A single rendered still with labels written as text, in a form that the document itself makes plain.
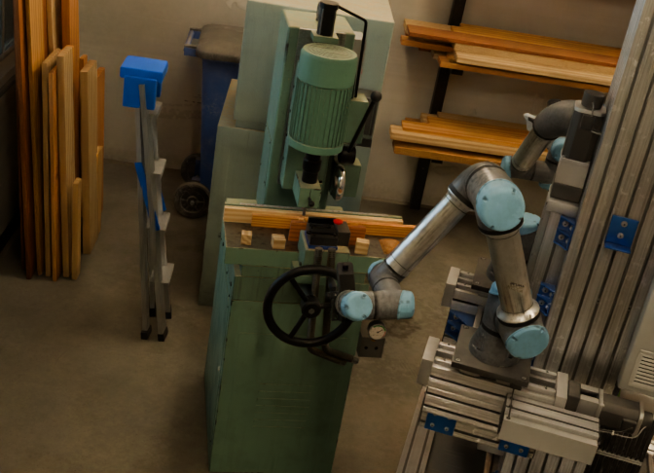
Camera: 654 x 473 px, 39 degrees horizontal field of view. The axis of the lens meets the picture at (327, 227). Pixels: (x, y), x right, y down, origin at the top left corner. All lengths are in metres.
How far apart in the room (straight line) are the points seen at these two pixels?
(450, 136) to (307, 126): 2.25
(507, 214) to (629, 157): 0.49
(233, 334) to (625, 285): 1.23
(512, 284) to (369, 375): 1.65
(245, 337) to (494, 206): 1.10
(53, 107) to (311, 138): 1.50
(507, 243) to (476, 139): 2.68
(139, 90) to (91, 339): 1.09
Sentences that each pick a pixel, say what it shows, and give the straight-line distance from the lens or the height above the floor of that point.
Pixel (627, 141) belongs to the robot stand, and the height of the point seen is 1.49.
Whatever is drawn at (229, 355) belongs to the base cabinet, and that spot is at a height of 0.50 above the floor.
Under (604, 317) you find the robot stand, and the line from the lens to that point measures 2.88.
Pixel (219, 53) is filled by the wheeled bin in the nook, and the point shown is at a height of 0.94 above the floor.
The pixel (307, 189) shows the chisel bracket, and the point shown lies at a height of 1.07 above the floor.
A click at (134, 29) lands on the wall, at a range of 5.38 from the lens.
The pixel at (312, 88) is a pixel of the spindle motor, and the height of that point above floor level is 1.41.
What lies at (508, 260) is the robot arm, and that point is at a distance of 2.44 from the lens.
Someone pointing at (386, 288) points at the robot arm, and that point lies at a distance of 2.48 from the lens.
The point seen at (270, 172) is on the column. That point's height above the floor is 1.01.
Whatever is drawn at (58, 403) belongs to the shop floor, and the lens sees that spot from 3.70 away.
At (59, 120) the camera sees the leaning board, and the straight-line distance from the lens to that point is 4.14.
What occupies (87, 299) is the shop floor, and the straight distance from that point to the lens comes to 4.30.
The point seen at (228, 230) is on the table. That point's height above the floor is 0.90.
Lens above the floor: 2.27
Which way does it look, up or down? 26 degrees down
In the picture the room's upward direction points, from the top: 10 degrees clockwise
